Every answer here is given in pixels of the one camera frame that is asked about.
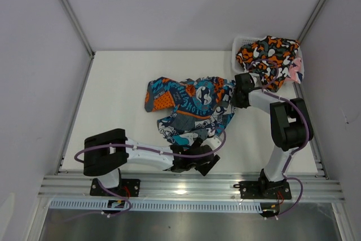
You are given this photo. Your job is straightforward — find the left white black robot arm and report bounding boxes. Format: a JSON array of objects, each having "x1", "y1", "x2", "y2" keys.
[{"x1": 79, "y1": 129, "x2": 224, "y2": 196}]

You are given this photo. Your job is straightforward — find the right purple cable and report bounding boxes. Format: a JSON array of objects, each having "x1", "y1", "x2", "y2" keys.
[{"x1": 244, "y1": 59, "x2": 308, "y2": 219}]

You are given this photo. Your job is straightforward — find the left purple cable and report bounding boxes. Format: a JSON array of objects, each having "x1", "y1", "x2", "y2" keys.
[{"x1": 73, "y1": 124, "x2": 227, "y2": 222}]

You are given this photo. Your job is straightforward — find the orange camouflage shorts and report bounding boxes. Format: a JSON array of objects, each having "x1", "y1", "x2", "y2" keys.
[{"x1": 235, "y1": 35, "x2": 301, "y2": 93}]

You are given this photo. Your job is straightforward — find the blue orange patterned shorts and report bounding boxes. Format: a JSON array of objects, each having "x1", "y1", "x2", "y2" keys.
[{"x1": 144, "y1": 77, "x2": 235, "y2": 147}]

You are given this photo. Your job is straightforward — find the purple cable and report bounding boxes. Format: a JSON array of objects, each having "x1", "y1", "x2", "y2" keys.
[
  {"x1": 244, "y1": 59, "x2": 308, "y2": 219},
  {"x1": 73, "y1": 124, "x2": 227, "y2": 222}
]

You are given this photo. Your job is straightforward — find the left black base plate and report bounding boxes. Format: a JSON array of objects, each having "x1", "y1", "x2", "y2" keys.
[{"x1": 90, "y1": 178, "x2": 141, "y2": 198}]

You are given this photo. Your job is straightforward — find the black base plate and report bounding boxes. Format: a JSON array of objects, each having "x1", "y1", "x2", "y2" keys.
[
  {"x1": 233, "y1": 179, "x2": 292, "y2": 200},
  {"x1": 90, "y1": 178, "x2": 141, "y2": 198}
]

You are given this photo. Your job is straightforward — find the right aluminium frame post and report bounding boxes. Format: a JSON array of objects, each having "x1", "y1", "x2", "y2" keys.
[{"x1": 297, "y1": 0, "x2": 328, "y2": 43}]

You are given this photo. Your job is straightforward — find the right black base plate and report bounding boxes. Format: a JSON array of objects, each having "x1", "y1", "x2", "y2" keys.
[{"x1": 233, "y1": 179, "x2": 292, "y2": 200}]

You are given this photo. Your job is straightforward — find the pink white patterned shorts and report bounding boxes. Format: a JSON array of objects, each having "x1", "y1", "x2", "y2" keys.
[{"x1": 287, "y1": 57, "x2": 304, "y2": 84}]

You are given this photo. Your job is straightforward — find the aluminium front rail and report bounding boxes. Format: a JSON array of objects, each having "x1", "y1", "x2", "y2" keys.
[{"x1": 38, "y1": 172, "x2": 345, "y2": 203}]

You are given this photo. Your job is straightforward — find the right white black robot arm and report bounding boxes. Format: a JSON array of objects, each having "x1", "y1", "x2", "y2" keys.
[{"x1": 231, "y1": 73, "x2": 314, "y2": 198}]

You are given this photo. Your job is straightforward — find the white slotted cable duct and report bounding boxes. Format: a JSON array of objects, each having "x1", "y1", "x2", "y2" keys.
[{"x1": 49, "y1": 198, "x2": 262, "y2": 213}]

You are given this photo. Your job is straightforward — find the white perforated plastic basket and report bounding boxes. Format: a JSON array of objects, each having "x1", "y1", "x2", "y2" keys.
[{"x1": 230, "y1": 35, "x2": 305, "y2": 84}]

